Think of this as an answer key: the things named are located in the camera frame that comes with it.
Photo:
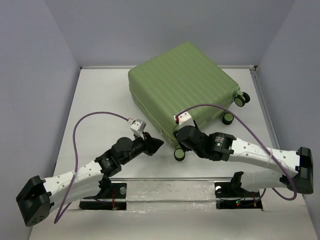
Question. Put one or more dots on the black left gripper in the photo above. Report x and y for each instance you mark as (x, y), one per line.
(150, 144)

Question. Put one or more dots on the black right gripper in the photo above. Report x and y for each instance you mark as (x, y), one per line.
(184, 147)

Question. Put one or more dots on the green hard-shell suitcase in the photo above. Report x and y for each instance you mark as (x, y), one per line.
(183, 78)

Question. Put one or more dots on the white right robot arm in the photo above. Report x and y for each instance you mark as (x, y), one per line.
(291, 169)

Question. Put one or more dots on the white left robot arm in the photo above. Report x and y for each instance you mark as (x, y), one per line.
(41, 196)

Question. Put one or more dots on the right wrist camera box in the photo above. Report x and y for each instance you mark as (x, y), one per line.
(184, 119)

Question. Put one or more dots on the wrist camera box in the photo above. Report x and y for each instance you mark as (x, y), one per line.
(137, 127)
(184, 119)

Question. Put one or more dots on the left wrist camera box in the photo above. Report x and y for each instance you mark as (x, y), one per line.
(137, 127)

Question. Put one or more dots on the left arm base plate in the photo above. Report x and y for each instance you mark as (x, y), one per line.
(114, 200)

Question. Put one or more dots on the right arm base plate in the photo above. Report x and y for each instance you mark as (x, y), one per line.
(228, 199)

